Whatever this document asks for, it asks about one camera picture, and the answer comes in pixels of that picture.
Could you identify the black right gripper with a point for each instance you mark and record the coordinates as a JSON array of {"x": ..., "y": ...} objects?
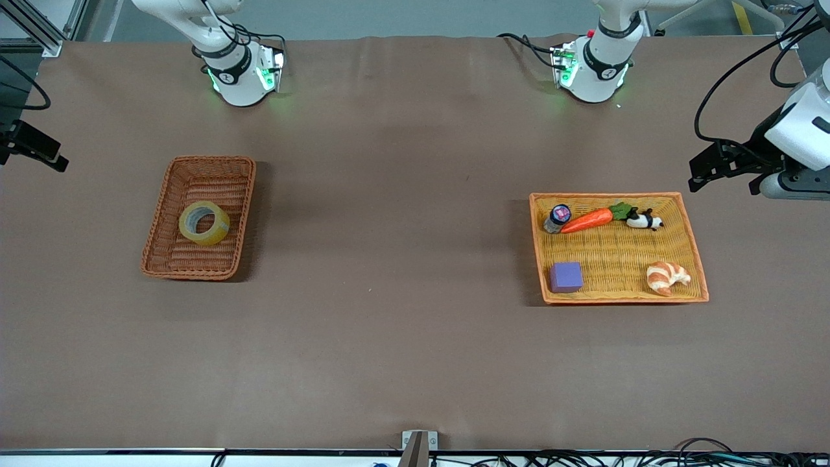
[{"x": 13, "y": 138}]

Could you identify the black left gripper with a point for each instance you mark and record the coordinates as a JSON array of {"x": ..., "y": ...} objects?
[{"x": 758, "y": 144}]

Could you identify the yellow clear tape roll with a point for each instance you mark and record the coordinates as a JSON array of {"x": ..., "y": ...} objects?
[{"x": 217, "y": 233}]

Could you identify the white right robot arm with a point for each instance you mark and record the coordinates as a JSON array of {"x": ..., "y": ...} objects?
[{"x": 237, "y": 78}]

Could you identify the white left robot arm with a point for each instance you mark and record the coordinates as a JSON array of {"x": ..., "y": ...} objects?
[{"x": 600, "y": 65}]

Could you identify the orange flat wicker basket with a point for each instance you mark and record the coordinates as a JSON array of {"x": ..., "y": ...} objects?
[{"x": 622, "y": 288}]

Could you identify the brown deep wicker basket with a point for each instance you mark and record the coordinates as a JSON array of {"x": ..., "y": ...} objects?
[{"x": 168, "y": 253}]

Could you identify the black white panda toy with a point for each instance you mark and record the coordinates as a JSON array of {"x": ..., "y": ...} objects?
[{"x": 642, "y": 220}]

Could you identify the toy croissant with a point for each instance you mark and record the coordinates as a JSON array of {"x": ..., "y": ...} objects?
[{"x": 664, "y": 277}]

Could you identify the orange toy carrot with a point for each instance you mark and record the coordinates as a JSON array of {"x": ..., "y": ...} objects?
[{"x": 587, "y": 220}]

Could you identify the small jar purple lid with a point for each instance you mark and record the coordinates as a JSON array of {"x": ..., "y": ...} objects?
[{"x": 557, "y": 217}]

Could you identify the purple foam cube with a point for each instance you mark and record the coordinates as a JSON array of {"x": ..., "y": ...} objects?
[{"x": 566, "y": 277}]

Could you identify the brown table cover mat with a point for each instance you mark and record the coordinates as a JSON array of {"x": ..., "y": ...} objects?
[{"x": 402, "y": 324}]

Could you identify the aluminium frame profile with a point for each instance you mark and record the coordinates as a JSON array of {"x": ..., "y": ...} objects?
[{"x": 39, "y": 29}]

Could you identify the metal table edge bracket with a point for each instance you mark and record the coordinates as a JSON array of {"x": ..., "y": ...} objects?
[{"x": 418, "y": 447}]

